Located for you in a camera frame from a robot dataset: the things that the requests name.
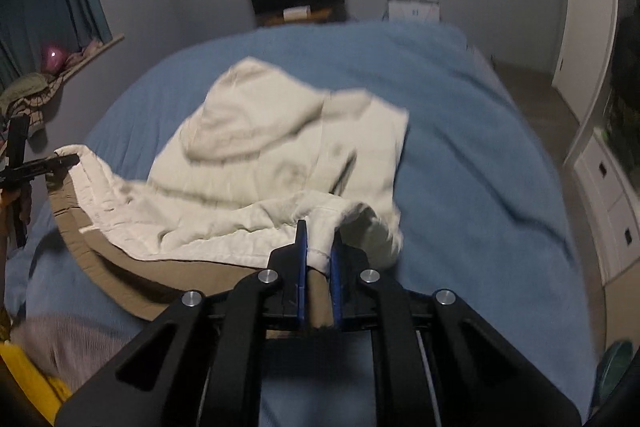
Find cream hooded puffer jacket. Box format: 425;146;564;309
48;57;409;329

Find clothes pile on sill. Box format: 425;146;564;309
1;72;65;138

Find wooden window sill shelf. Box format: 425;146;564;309
56;34;125;82

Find pink round lamp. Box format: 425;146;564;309
41;46;68;76

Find teal curtain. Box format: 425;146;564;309
1;0;112;88

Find white drawer unit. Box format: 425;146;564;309
574;128;639;285

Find white wardrobe door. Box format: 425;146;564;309
552;0;618;122

